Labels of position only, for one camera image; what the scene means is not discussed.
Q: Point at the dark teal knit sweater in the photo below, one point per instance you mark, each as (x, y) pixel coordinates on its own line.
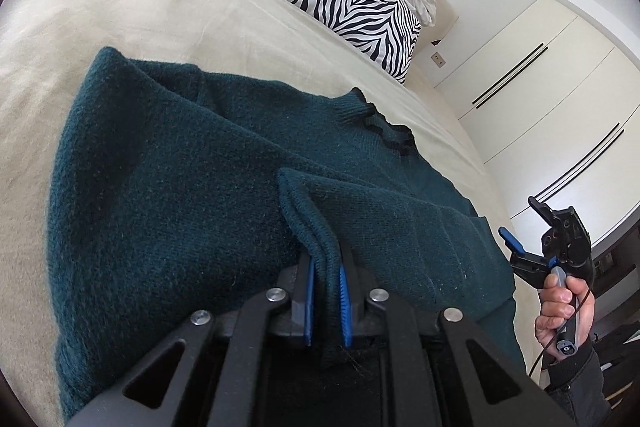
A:
(175, 207)

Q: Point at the person's right hand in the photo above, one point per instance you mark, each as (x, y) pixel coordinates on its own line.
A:
(550, 322)

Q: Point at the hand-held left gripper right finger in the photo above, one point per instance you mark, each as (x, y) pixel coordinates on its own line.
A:
(345, 302)

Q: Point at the beige wall socket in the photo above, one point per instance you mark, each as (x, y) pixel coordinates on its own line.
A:
(438, 60)

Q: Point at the person's right forearm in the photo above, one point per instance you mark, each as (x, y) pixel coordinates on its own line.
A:
(580, 392)

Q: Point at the white wardrobe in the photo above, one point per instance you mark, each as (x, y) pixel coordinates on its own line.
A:
(550, 117)

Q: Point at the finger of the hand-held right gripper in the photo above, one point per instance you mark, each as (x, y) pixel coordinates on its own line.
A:
(512, 244)
(542, 209)

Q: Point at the bed with beige sheet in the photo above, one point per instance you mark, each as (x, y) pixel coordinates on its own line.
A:
(125, 7)

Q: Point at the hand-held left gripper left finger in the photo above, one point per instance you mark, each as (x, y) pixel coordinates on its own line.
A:
(307, 299)

